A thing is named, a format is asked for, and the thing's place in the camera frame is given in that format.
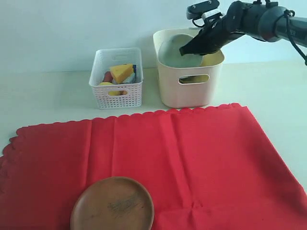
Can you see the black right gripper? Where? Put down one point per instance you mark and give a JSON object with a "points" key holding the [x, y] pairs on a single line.
{"points": [[211, 39]]}

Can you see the pale green ceramic bowl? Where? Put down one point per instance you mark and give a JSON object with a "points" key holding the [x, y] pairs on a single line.
{"points": [[169, 53]]}

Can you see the milk carton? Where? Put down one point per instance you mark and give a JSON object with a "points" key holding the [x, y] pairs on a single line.
{"points": [[130, 79]]}

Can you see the yellow cheese wedge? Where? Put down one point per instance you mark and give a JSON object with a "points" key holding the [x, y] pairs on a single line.
{"points": [[121, 72]]}

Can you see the red sausage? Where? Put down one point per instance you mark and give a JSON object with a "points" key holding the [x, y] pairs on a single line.
{"points": [[108, 77]]}

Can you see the yellow lemon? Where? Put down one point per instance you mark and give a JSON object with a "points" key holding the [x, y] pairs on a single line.
{"points": [[106, 84]]}

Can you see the dark wooden spoon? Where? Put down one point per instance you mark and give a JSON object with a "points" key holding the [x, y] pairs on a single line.
{"points": [[186, 80]]}

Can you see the brown egg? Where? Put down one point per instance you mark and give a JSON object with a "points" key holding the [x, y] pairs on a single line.
{"points": [[117, 93]]}

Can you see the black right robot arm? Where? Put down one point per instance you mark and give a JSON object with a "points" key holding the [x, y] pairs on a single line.
{"points": [[266, 22]]}

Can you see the cream plastic bin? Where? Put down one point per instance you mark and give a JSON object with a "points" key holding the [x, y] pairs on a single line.
{"points": [[196, 94]]}

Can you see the white perforated plastic basket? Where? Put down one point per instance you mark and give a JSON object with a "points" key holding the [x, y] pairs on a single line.
{"points": [[104, 59]]}

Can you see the red scalloped table cloth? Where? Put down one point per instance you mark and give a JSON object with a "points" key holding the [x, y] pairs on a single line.
{"points": [[205, 168]]}

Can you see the brown wooden plate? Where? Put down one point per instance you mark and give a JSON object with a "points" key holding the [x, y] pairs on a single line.
{"points": [[114, 203]]}

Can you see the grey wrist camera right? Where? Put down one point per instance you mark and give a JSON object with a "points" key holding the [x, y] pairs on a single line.
{"points": [[204, 10]]}

